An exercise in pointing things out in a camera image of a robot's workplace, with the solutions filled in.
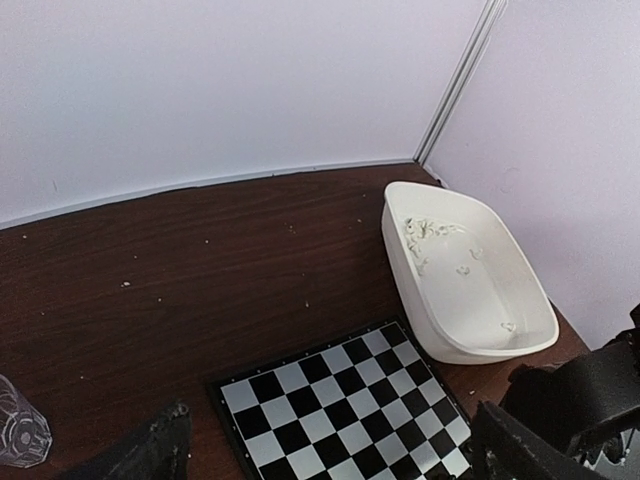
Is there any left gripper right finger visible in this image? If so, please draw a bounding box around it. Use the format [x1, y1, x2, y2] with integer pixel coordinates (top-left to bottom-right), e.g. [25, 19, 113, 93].
[471, 401, 602, 479]

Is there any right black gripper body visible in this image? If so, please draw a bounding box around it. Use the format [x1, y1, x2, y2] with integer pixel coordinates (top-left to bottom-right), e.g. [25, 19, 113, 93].
[502, 307, 639, 467]

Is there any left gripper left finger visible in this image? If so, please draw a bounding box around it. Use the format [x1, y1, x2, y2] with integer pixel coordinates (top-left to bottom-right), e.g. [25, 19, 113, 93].
[57, 401, 192, 479]

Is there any black and grey chessboard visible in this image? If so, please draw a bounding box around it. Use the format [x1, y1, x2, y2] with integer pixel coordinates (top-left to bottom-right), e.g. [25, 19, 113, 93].
[208, 317, 472, 479]

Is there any pile of white chess pieces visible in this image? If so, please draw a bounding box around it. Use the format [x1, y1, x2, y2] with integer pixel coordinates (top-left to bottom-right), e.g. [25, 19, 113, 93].
[402, 217, 485, 277]

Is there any clear drinking glass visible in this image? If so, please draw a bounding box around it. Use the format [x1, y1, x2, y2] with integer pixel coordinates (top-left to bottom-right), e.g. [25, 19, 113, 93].
[1, 375, 53, 468]

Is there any white plastic tub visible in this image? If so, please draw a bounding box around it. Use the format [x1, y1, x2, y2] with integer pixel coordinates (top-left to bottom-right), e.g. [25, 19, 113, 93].
[381, 181, 560, 365]

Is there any right aluminium frame post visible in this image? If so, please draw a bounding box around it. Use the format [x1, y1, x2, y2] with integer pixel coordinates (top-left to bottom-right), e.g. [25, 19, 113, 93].
[414, 0, 508, 167]

